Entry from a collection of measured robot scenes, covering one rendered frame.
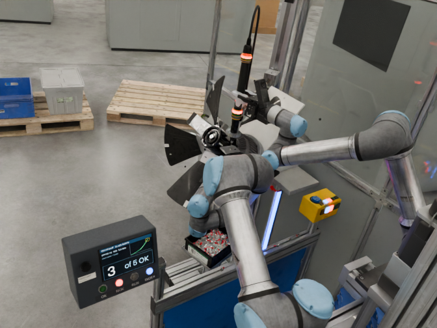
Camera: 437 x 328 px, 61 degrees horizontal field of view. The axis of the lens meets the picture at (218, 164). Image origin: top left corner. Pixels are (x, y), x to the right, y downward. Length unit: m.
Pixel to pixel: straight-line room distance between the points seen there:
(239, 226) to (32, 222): 2.33
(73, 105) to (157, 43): 3.14
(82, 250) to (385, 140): 0.96
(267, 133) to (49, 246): 1.79
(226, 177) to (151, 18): 6.06
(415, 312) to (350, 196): 1.26
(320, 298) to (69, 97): 3.65
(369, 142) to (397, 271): 0.39
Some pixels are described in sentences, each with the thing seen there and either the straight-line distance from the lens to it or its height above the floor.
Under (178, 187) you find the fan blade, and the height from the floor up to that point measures 0.99.
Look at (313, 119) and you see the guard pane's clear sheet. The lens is 2.32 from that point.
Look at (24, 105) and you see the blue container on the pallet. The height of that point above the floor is 0.29.
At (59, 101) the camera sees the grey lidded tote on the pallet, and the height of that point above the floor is 0.31.
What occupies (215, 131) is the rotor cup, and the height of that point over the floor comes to 1.25.
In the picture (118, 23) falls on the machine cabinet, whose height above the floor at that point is 0.48.
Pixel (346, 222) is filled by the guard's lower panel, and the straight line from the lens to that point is 2.32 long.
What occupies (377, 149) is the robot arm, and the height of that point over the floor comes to 1.54.
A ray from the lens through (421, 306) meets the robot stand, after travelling 1.05.
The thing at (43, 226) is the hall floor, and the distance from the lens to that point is 3.15.
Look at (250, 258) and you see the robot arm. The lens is 1.05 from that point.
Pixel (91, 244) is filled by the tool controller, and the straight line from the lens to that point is 1.16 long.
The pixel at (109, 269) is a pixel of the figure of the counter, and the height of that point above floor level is 1.17.
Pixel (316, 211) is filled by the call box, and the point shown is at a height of 1.05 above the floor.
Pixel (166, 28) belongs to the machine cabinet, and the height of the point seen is 0.43.
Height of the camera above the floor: 2.06
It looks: 32 degrees down
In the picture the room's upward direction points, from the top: 9 degrees clockwise
